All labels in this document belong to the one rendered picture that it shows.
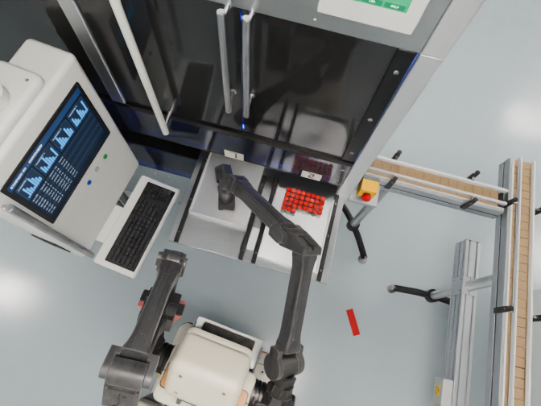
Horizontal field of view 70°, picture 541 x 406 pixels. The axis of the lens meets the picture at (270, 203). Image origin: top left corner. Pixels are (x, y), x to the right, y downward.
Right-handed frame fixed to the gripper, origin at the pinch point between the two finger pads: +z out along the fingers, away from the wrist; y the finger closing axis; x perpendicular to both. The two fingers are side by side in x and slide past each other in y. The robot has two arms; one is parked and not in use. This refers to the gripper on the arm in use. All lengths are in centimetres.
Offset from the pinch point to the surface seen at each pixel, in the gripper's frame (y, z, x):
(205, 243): -16.1, 4.4, 9.1
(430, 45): 7, -90, -51
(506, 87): 140, 95, -213
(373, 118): 8, -58, -47
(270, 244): -16.0, 4.5, -18.9
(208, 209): -0.9, 4.1, 8.6
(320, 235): -11.7, 4.8, -40.8
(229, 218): -4.8, 4.2, -0.4
